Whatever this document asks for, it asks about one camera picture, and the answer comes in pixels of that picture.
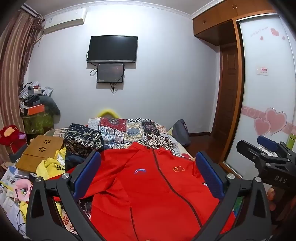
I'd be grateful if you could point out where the pile of papers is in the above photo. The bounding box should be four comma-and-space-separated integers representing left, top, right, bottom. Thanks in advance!
0, 162, 30, 232

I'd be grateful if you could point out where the person's right hand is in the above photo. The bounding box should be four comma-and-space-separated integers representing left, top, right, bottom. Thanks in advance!
266, 186, 279, 212

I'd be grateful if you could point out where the black wall television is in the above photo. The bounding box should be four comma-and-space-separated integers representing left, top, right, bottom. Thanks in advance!
87, 35, 139, 63

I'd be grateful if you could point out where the grey backpack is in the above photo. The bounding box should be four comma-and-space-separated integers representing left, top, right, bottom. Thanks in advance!
172, 119, 191, 146

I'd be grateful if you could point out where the red zip jacket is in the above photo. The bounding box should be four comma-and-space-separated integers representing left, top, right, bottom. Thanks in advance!
80, 142, 236, 241

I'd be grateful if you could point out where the pile of clutter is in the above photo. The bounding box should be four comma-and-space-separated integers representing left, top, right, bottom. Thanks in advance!
19, 81, 54, 109

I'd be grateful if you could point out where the red plush toy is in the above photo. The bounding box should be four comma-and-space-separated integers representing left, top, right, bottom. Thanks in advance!
0, 124, 26, 146

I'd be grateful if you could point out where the green patterned cloth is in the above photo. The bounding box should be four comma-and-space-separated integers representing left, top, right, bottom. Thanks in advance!
22, 112, 55, 135

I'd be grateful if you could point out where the patchwork printed blanket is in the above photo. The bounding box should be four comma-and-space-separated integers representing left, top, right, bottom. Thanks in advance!
86, 117, 197, 163

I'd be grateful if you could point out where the white air conditioner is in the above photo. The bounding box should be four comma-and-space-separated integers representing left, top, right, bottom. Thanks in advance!
43, 8, 87, 35

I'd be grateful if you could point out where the pink plastic object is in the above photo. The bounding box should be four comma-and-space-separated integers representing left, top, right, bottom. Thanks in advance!
14, 179, 33, 202

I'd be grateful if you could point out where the navy patterned blanket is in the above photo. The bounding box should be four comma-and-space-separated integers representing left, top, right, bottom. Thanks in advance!
63, 123, 105, 154

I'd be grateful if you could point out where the grey plush pillow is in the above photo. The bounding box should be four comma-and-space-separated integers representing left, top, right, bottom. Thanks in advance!
39, 95, 61, 116

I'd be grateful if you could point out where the wooden lap desk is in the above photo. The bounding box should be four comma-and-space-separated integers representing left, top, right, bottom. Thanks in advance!
16, 135, 64, 173

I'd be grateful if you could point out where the yellow garment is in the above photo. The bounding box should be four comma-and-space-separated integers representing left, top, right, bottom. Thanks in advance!
36, 148, 67, 181

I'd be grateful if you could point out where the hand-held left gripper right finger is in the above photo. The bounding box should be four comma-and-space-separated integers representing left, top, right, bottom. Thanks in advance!
195, 151, 272, 241

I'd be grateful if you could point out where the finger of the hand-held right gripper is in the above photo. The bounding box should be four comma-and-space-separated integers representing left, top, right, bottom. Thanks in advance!
236, 140, 281, 165
257, 135, 287, 153

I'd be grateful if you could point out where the yellow curved plastic object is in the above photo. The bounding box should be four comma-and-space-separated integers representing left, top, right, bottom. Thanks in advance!
96, 108, 121, 118

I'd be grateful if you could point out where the brown striped curtain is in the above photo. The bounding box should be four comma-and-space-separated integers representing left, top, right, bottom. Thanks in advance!
0, 10, 44, 139

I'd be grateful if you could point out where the orange box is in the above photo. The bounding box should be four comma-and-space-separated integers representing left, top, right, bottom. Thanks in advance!
23, 104, 45, 116

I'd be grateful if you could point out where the wooden overhead cabinet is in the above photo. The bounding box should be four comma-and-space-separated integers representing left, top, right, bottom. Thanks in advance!
192, 0, 275, 45

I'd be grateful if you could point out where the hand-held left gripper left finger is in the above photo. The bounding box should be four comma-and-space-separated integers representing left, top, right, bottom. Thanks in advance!
25, 150, 109, 241

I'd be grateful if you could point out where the small black wall monitor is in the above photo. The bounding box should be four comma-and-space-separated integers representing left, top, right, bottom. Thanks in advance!
96, 62, 125, 83

